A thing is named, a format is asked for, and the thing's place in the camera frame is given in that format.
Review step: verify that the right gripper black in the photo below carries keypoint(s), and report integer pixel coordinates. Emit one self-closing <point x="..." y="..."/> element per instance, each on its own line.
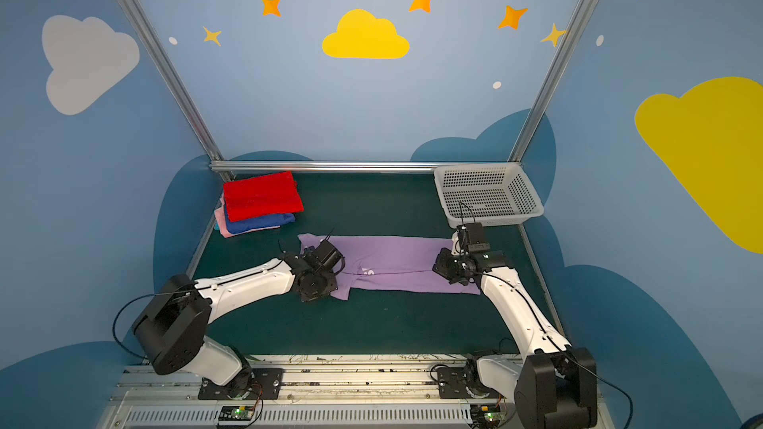
<point x="449" y="265"/>

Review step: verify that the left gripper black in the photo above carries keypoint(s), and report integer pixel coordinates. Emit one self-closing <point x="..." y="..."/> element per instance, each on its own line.
<point x="319" y="285"/>

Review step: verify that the purple t shirt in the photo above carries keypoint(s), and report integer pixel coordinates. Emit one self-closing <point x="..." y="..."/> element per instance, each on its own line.
<point x="393" y="263"/>

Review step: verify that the white plastic laundry basket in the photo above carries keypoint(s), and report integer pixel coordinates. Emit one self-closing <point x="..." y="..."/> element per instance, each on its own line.
<point x="494" y="194"/>

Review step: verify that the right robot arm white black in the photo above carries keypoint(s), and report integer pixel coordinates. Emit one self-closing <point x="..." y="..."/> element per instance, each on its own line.
<point x="554" y="385"/>

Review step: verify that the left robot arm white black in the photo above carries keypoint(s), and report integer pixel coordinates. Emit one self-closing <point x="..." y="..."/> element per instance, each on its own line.
<point x="172" y="330"/>

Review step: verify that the folded blue t shirt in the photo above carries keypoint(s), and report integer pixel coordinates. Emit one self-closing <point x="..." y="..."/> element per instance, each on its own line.
<point x="257" y="223"/>

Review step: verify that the folded red t shirt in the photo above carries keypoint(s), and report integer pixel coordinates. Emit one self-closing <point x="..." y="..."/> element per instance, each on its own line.
<point x="260" y="196"/>

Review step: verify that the folded pink t shirt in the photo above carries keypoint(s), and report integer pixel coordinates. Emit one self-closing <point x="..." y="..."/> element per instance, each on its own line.
<point x="221" y="222"/>

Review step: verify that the rear horizontal aluminium bar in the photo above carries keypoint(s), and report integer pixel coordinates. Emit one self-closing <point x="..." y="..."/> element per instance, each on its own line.
<point x="254" y="167"/>

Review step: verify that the right controller circuit board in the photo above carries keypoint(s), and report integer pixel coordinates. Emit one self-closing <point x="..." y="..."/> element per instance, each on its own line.
<point x="486" y="416"/>

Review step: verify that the controller circuit board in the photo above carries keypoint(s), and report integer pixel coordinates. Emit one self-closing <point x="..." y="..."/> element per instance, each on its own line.
<point x="486" y="416"/>
<point x="236" y="416"/>

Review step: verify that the left controller circuit board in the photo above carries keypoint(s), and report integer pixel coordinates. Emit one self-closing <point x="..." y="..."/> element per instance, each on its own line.
<point x="236" y="416"/>

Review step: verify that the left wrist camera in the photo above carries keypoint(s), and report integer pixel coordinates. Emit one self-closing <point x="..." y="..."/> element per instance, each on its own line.
<point x="327" y="255"/>

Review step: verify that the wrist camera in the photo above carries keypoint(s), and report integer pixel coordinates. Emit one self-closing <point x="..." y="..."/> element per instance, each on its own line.
<point x="471" y="238"/>
<point x="327" y="255"/>

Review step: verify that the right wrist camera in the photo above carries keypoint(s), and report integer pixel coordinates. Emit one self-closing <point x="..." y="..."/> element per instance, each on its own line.
<point x="471" y="238"/>

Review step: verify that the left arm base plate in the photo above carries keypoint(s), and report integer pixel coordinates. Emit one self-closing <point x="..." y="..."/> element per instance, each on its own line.
<point x="258" y="383"/>

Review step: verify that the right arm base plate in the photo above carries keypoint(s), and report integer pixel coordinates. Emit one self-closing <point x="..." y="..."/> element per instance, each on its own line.
<point x="460" y="383"/>

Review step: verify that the aluminium rail base frame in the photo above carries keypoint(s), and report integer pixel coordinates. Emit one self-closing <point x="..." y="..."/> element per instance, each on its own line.
<point x="317" y="391"/>

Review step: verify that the right slanted aluminium post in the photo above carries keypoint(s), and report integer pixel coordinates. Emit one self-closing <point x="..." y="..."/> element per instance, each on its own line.
<point x="576" y="27"/>

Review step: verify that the slanted aluminium post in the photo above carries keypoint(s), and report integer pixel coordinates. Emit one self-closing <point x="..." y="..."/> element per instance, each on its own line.
<point x="156" y="50"/>
<point x="576" y="27"/>

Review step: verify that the left slanted aluminium post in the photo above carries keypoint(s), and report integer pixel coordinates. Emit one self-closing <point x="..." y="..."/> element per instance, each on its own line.
<point x="156" y="50"/>

